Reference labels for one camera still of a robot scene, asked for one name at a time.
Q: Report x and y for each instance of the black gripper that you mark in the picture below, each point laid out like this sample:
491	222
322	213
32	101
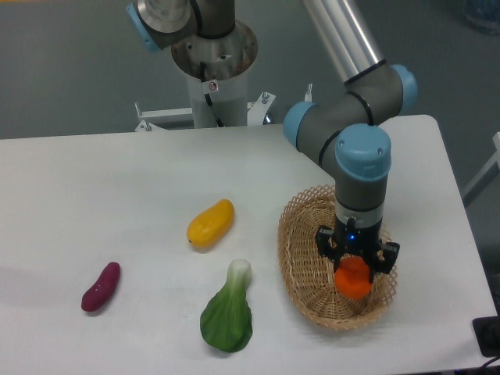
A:
357	233

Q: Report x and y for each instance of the orange fruit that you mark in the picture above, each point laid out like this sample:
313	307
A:
352	278

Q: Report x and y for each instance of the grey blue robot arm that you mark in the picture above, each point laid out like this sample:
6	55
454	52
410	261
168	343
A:
346	140

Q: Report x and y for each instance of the woven wicker basket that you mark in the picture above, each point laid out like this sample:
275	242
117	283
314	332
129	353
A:
309	278

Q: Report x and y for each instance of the green bok choy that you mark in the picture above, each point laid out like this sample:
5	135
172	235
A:
226	321

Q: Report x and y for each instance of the yellow mango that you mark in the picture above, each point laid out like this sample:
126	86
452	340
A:
210	226

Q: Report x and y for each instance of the black device at edge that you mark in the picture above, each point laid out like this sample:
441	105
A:
486	330

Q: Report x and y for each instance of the blue object top right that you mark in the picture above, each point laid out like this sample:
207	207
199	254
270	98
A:
482	15

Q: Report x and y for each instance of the purple sweet potato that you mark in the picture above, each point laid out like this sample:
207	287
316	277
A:
103	288

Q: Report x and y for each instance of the white frame at right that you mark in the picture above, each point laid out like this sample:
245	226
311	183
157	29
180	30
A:
486	174

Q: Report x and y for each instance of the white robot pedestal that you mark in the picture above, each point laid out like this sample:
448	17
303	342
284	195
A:
217	73

